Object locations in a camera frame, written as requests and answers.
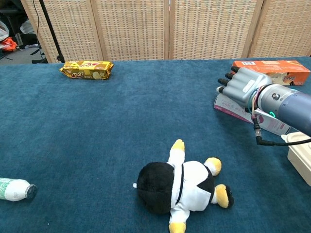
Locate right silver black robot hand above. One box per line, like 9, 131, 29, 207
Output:
216, 66, 273, 107

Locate white toothpaste box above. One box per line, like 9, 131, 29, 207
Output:
213, 93, 299, 135

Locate orange cardboard box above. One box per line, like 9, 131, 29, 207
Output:
230, 60, 311, 86

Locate beige takeaway food container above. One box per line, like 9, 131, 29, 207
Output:
281, 132, 311, 187

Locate penguin plush toy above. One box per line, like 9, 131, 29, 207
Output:
136, 138, 234, 233

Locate wicker folding screen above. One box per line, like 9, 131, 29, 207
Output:
20, 0, 311, 64

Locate yellow biscuit packet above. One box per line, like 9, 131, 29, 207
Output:
59, 60, 114, 81

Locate blue felt table cover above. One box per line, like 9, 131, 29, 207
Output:
0, 57, 311, 233

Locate black tripod stand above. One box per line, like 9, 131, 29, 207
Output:
31, 0, 66, 64

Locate orange plastic bag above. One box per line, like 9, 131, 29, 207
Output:
0, 36, 19, 53

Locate small white bottle green label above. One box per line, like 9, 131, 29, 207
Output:
0, 177, 38, 202

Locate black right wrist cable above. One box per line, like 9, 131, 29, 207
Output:
252, 116, 311, 147

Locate thin black floor cable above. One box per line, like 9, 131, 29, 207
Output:
33, 0, 41, 46

